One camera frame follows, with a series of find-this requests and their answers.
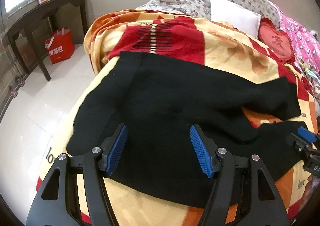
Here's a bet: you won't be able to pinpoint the dark wooden desk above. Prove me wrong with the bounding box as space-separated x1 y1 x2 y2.
7 0 88 82

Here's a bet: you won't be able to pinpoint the red shopping bag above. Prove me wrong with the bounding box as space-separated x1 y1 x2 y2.
44 27 75 64

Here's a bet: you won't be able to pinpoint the pink patterned quilt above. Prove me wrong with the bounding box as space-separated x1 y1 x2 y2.
274 5 319 75

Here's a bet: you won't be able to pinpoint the black pants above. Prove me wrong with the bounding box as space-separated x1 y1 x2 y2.
66 51 304 208

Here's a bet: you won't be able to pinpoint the red heart cushion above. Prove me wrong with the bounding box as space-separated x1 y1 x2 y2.
258 18 295 64

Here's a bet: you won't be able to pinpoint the red orange yellow blanket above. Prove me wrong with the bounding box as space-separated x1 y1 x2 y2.
27 10 319 225

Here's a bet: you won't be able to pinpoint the white pillow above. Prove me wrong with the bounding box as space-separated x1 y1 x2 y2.
210 0 261 38

